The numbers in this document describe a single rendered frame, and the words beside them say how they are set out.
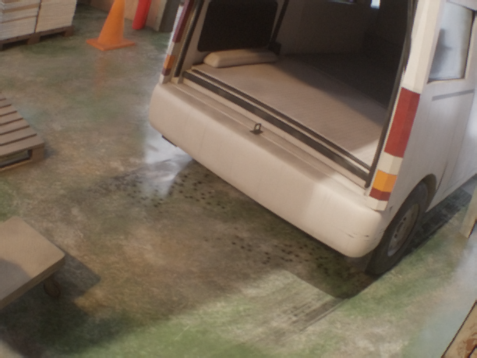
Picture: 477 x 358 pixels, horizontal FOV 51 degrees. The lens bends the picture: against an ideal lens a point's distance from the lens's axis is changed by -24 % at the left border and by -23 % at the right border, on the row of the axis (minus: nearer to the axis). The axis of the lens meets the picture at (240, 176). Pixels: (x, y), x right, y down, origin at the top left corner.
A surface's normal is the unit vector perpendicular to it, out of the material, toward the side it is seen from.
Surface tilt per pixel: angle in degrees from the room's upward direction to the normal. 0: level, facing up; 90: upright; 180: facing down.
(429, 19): 77
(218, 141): 86
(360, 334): 0
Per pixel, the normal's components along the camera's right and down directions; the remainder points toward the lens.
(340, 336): 0.20, -0.87
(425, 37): 0.16, 0.27
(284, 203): -0.67, 0.28
